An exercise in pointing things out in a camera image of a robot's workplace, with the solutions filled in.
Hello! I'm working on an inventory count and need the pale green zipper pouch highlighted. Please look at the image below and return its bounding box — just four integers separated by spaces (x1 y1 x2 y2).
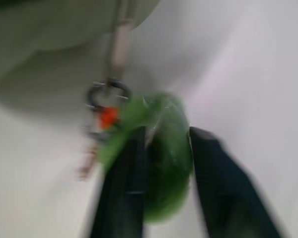
0 0 162 110

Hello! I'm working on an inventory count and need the green plush keychain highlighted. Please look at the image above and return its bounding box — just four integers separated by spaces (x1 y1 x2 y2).
76 78 195 225

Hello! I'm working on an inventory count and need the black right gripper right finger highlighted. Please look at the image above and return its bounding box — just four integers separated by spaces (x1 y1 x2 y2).
188 126 283 238

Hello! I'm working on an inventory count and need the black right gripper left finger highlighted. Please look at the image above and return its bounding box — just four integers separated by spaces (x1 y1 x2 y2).
90 127 149 238

